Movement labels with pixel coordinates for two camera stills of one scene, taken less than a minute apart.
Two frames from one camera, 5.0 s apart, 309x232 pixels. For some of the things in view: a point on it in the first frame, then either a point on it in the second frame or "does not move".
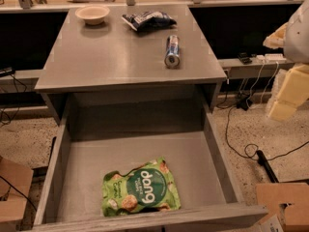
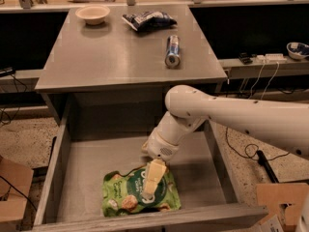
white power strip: x=270 y=58 does not move
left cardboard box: x=15 y=182 does not move
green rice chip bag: x=147 y=188 does not move
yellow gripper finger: x=294 y=91 to x=162 y=150
